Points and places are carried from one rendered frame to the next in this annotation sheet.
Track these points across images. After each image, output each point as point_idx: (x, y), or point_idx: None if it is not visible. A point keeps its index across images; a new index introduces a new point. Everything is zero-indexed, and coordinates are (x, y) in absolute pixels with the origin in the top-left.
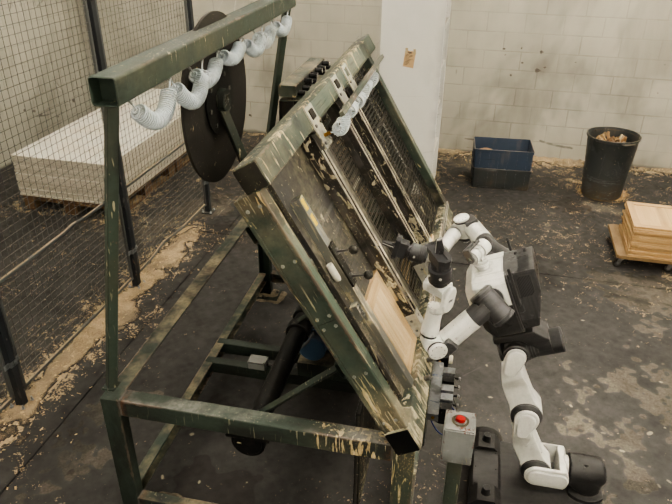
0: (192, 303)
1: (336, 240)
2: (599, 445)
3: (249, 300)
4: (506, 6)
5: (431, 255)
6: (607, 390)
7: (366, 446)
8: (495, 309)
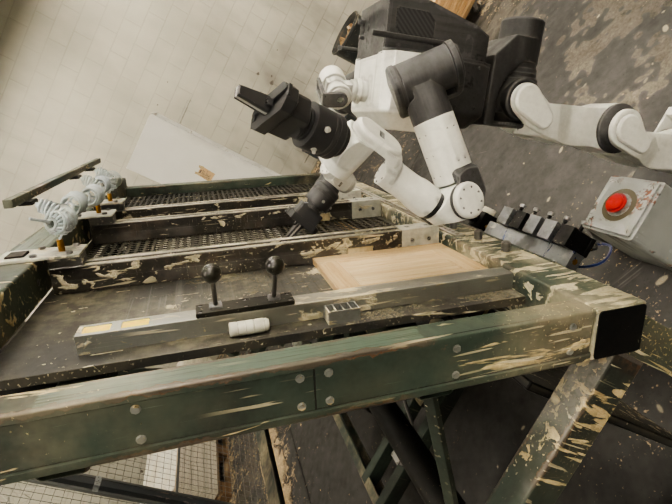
0: (323, 475)
1: (223, 298)
2: (663, 86)
3: (340, 418)
4: (209, 86)
5: (271, 125)
6: (588, 71)
7: (597, 399)
8: (431, 67)
